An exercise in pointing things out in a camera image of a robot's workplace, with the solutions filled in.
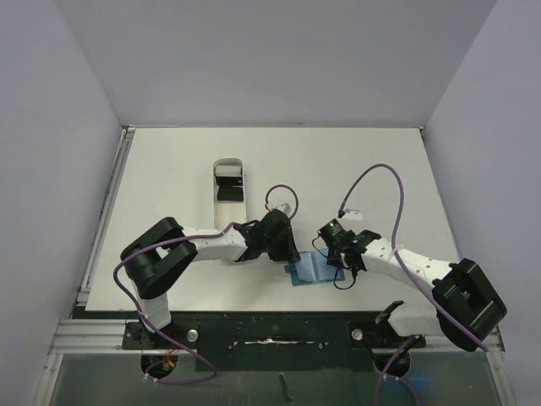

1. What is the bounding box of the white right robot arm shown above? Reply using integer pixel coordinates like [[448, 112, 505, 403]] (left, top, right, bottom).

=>
[[318, 219, 507, 352]]

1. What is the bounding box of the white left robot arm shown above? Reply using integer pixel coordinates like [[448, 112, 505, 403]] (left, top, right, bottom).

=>
[[113, 209, 300, 348]]

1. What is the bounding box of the white card tray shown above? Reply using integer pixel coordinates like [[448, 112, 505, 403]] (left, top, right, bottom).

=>
[[210, 156, 250, 264]]

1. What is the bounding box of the black credit card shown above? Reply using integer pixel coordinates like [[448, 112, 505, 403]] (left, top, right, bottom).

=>
[[216, 176, 244, 202]]

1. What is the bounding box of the short black cable loop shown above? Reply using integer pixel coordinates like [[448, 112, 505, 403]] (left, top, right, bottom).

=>
[[332, 264, 360, 291]]

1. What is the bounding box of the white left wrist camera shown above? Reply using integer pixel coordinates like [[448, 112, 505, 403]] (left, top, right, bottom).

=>
[[271, 203, 293, 217]]

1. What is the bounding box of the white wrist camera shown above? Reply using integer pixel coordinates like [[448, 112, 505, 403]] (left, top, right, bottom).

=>
[[271, 203, 293, 217], [338, 209, 363, 222]]

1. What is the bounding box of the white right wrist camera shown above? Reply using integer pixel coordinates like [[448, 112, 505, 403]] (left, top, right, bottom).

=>
[[338, 209, 363, 222]]

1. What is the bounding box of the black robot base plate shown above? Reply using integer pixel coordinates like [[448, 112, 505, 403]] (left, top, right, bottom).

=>
[[122, 312, 426, 384]]

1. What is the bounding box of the aluminium frame rail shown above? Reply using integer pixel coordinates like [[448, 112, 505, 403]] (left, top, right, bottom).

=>
[[49, 319, 125, 354]]

